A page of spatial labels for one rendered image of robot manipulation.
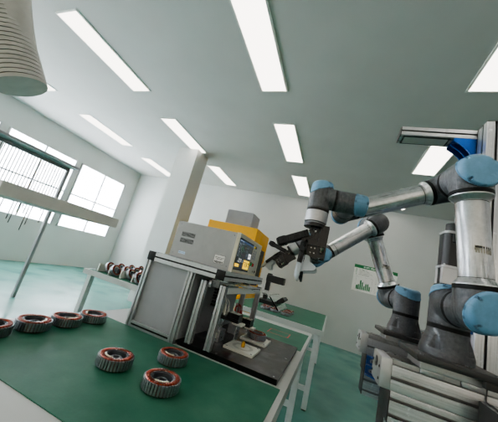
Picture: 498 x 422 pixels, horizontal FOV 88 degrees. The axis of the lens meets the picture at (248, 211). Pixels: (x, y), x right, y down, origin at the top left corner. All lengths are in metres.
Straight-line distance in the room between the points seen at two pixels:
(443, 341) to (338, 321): 5.64
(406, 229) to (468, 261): 6.03
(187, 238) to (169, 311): 0.40
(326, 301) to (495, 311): 5.79
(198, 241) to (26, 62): 0.99
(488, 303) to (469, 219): 0.24
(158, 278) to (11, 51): 1.02
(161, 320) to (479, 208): 1.29
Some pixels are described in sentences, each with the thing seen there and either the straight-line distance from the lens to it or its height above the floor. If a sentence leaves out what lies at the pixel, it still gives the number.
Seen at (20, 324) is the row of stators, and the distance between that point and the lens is 1.25.
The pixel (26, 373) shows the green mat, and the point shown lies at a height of 0.75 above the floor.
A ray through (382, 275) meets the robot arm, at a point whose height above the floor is 1.31.
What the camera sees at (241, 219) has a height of 2.11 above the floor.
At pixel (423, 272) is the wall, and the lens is 6.94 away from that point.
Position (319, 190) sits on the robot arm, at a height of 1.46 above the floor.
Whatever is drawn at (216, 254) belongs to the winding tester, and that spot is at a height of 1.18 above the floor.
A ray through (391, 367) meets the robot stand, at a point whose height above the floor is 0.97.
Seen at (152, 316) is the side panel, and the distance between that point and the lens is 1.40.
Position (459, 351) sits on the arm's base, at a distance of 1.10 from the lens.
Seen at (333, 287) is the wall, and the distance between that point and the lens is 6.66.
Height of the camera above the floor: 1.15
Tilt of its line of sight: 12 degrees up
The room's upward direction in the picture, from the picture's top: 15 degrees clockwise
